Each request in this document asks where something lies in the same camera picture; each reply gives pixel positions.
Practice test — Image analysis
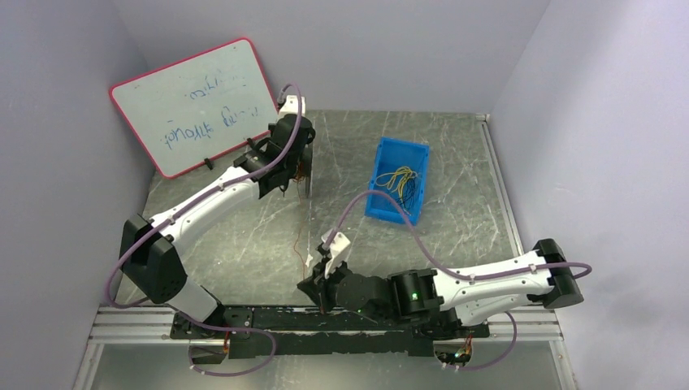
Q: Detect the red framed whiteboard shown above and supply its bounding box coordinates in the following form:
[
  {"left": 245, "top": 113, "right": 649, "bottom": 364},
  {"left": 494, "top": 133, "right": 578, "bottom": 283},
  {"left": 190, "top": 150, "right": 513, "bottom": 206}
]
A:
[{"left": 109, "top": 38, "right": 278, "bottom": 179}]

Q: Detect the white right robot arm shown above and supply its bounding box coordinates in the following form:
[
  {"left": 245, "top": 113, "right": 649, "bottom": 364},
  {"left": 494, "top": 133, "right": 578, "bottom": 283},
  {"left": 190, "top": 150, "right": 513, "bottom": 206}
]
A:
[{"left": 297, "top": 239, "right": 584, "bottom": 327}]

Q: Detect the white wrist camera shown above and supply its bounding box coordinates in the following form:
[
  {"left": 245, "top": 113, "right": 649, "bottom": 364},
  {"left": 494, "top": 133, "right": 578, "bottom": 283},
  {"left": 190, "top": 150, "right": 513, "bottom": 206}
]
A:
[
  {"left": 323, "top": 232, "right": 351, "bottom": 279},
  {"left": 278, "top": 94, "right": 306, "bottom": 119}
]

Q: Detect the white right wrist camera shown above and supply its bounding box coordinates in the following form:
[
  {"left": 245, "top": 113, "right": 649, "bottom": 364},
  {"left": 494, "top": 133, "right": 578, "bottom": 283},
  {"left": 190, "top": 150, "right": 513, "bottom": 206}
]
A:
[{"left": 323, "top": 232, "right": 351, "bottom": 279}]

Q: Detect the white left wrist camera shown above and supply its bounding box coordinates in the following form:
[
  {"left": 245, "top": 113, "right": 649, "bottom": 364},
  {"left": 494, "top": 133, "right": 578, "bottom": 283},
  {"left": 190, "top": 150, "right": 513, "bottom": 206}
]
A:
[{"left": 278, "top": 94, "right": 306, "bottom": 119}]

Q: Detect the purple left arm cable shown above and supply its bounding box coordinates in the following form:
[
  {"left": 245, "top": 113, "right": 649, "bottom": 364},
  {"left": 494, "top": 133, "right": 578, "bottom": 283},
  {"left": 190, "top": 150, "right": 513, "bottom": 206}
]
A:
[{"left": 103, "top": 82, "right": 304, "bottom": 310}]

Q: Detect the blue plastic bin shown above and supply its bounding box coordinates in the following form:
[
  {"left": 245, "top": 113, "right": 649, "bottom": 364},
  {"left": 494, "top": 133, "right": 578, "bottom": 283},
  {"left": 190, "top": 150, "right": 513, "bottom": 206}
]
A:
[{"left": 365, "top": 136, "right": 430, "bottom": 225}]

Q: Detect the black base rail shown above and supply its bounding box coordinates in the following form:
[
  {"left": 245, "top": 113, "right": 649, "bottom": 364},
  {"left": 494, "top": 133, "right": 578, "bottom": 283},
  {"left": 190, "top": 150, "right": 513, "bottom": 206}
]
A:
[{"left": 171, "top": 304, "right": 491, "bottom": 358}]

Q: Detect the dark grey perforated spool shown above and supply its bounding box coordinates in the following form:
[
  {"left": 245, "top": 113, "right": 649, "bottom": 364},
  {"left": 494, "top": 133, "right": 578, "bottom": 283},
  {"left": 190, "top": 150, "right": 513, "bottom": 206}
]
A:
[{"left": 294, "top": 145, "right": 314, "bottom": 199}]

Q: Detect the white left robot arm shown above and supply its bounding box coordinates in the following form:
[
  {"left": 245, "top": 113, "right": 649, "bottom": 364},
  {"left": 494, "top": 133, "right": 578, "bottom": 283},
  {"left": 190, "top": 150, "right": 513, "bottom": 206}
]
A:
[{"left": 119, "top": 114, "right": 316, "bottom": 327}]

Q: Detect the black thin cable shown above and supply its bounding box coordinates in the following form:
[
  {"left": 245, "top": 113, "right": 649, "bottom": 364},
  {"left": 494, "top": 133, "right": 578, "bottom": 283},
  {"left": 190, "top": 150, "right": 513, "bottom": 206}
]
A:
[{"left": 395, "top": 177, "right": 420, "bottom": 214}]

